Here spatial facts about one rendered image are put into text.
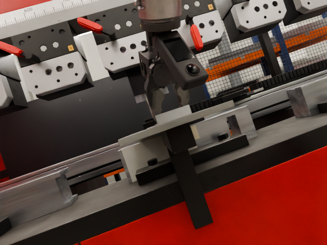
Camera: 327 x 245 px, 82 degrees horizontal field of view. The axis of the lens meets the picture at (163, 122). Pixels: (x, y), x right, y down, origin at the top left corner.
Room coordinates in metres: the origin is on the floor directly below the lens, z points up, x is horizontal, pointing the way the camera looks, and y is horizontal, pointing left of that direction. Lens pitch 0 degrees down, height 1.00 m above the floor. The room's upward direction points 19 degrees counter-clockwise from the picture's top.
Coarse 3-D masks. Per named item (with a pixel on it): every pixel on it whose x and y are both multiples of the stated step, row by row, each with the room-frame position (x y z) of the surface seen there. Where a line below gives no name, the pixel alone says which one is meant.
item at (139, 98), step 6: (126, 72) 0.54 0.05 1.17; (132, 72) 0.54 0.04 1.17; (138, 72) 0.54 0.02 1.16; (132, 78) 0.54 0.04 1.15; (138, 78) 0.54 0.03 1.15; (144, 78) 0.54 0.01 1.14; (132, 84) 0.54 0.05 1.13; (138, 84) 0.54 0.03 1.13; (144, 84) 0.54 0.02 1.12; (132, 90) 0.54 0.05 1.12; (138, 90) 0.54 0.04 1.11; (144, 90) 0.54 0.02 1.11; (162, 90) 0.56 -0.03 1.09; (138, 96) 0.55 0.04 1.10; (144, 96) 0.55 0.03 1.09; (138, 102) 0.55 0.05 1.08
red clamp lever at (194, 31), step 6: (192, 12) 0.48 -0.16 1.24; (186, 18) 0.50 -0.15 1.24; (192, 18) 0.49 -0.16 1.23; (192, 24) 0.49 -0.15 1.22; (192, 30) 0.49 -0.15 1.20; (198, 30) 0.49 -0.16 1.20; (192, 36) 0.50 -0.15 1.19; (198, 36) 0.49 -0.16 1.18; (198, 42) 0.49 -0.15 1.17; (198, 48) 0.49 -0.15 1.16
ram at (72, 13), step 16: (0, 0) 0.49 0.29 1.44; (16, 0) 0.49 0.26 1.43; (32, 0) 0.49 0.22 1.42; (48, 0) 0.50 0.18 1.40; (112, 0) 0.51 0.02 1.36; (128, 0) 0.52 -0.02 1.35; (48, 16) 0.50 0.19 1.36; (64, 16) 0.50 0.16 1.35; (80, 16) 0.50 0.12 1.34; (0, 32) 0.49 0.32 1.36; (16, 32) 0.49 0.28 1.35; (80, 32) 0.57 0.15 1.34
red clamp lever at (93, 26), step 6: (78, 18) 0.46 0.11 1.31; (84, 18) 0.47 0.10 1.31; (84, 24) 0.47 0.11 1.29; (90, 24) 0.47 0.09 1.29; (96, 24) 0.47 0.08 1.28; (90, 30) 0.48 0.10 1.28; (96, 30) 0.47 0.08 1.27; (102, 30) 0.47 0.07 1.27; (108, 30) 0.46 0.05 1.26; (114, 36) 0.48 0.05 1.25
